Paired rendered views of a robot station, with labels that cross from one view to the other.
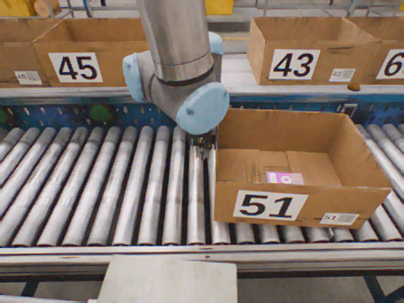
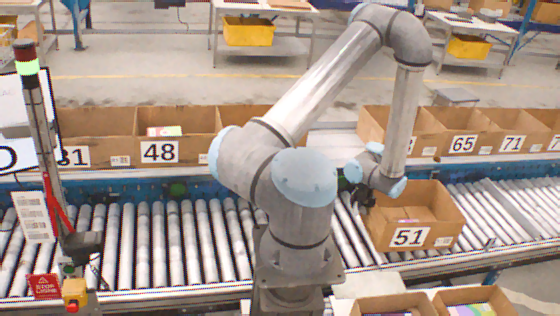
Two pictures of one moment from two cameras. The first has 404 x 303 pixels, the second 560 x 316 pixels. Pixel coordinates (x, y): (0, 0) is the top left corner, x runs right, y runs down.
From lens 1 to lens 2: 1.25 m
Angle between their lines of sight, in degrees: 16
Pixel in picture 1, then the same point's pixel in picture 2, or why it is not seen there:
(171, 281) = (368, 283)
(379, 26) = (444, 112)
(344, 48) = (430, 135)
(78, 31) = (223, 113)
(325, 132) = (427, 192)
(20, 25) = (175, 110)
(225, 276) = (394, 277)
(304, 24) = not seen: hidden behind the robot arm
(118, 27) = (258, 111)
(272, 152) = (394, 208)
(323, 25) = not seen: hidden behind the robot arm
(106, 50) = not seen: hidden behind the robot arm
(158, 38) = (393, 164)
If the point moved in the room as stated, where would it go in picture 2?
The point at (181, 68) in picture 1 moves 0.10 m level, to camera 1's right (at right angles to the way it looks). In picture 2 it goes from (398, 173) to (422, 172)
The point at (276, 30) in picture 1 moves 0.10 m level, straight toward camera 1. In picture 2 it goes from (378, 113) to (381, 121)
